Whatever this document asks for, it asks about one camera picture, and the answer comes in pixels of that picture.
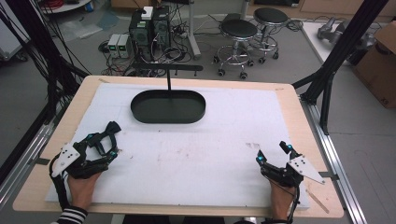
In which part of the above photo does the black metal frame strut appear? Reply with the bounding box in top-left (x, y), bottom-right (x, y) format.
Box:
top-left (291, 0), bottom-right (390, 136)

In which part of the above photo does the white round table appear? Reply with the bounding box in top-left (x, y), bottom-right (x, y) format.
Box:
top-left (39, 0), bottom-right (93, 15)

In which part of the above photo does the brown cardboard box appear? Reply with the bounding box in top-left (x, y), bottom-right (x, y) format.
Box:
top-left (352, 21), bottom-right (396, 110)

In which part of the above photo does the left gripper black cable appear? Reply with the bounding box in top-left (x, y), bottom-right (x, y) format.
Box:
top-left (49, 153), bottom-right (72, 211)

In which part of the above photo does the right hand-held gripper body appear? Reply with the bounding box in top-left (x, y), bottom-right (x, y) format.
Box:
top-left (262, 153), bottom-right (327, 189)

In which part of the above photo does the person's right hand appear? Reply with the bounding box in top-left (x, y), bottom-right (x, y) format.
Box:
top-left (269, 181), bottom-right (297, 221)

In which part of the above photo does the black oval tray hanger stand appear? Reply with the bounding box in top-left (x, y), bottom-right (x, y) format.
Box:
top-left (130, 63), bottom-right (207, 125)

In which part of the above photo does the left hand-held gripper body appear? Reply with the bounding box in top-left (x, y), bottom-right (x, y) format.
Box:
top-left (50, 139), bottom-right (110, 180)

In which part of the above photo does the white power supply unit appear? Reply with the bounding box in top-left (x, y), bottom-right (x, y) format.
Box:
top-left (106, 33), bottom-right (121, 59)
top-left (117, 34), bottom-right (133, 59)

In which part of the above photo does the white foam mat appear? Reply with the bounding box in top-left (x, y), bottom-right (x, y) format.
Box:
top-left (45, 82), bottom-right (311, 210)

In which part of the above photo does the person's left hand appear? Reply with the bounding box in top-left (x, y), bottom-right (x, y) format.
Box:
top-left (66, 172), bottom-right (104, 211)

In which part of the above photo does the thin wooden stick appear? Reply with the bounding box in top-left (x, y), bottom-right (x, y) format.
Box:
top-left (305, 189), bottom-right (331, 215)

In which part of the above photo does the person's dark lap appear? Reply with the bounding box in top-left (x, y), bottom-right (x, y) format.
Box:
top-left (121, 214), bottom-right (227, 224)

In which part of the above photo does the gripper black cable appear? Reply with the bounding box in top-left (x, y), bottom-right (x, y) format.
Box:
top-left (49, 153), bottom-right (72, 211)
top-left (261, 173), bottom-right (302, 224)

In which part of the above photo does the bundle of black cables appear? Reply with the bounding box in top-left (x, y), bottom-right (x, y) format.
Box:
top-left (0, 0), bottom-right (92, 126)

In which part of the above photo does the black bow tie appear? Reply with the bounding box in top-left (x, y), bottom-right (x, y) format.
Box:
top-left (92, 120), bottom-right (122, 156)

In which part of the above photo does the grey machine part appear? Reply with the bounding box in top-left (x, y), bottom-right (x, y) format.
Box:
top-left (317, 16), bottom-right (376, 50)

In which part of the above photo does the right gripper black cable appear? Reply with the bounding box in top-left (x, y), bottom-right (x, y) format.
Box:
top-left (261, 173), bottom-right (302, 224)

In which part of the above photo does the white box on computer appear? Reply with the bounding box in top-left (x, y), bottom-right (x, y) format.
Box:
top-left (140, 6), bottom-right (154, 21)

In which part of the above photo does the black computer tower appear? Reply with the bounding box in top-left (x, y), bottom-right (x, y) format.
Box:
top-left (128, 10), bottom-right (154, 63)
top-left (151, 5), bottom-right (172, 53)

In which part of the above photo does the grey desk leg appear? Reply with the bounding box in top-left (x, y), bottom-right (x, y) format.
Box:
top-left (186, 0), bottom-right (203, 61)

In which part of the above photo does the black round stool with castors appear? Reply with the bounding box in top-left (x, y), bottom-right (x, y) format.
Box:
top-left (212, 18), bottom-right (260, 80)
top-left (248, 7), bottom-right (290, 65)

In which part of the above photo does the tangle of floor cables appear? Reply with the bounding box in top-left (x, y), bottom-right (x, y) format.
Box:
top-left (98, 18), bottom-right (195, 78)

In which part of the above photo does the aluminium side rail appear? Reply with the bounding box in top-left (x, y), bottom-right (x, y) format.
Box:
top-left (0, 122), bottom-right (62, 204)
top-left (299, 95), bottom-right (369, 224)

